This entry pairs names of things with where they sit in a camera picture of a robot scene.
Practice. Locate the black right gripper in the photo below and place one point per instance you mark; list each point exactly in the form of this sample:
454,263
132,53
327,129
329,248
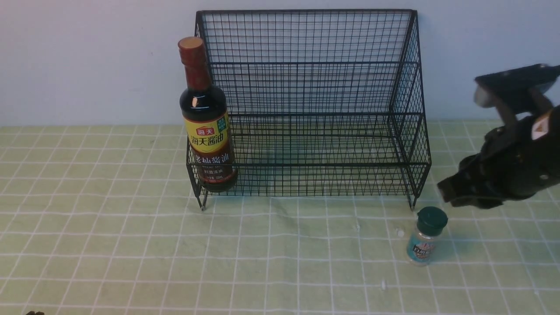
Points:
514,163

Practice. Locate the dark soy sauce bottle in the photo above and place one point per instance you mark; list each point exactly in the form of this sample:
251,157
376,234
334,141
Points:
205,112

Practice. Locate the small green-capped seasoning jar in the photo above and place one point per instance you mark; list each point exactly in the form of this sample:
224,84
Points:
430,224

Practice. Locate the green checkered tablecloth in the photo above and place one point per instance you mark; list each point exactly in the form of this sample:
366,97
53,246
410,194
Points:
101,220

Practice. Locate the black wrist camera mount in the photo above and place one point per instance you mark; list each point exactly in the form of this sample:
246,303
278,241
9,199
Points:
517,91

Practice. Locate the black wire mesh shelf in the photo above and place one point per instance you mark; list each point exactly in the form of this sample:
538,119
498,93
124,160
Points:
321,102

